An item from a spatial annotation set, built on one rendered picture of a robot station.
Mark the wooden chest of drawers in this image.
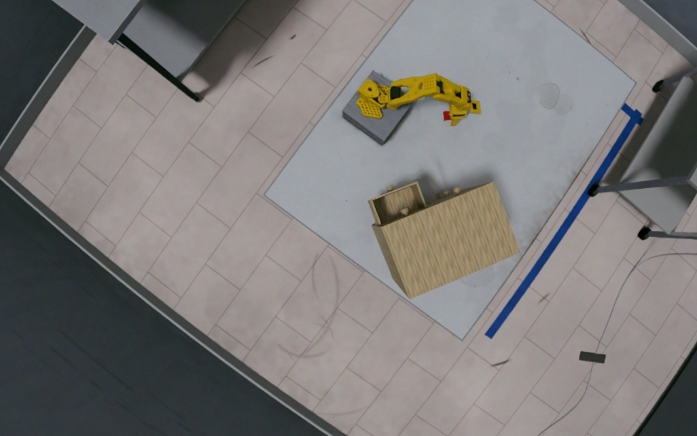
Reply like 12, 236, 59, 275
372, 182, 520, 299

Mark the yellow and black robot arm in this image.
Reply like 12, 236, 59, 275
356, 73, 471, 119

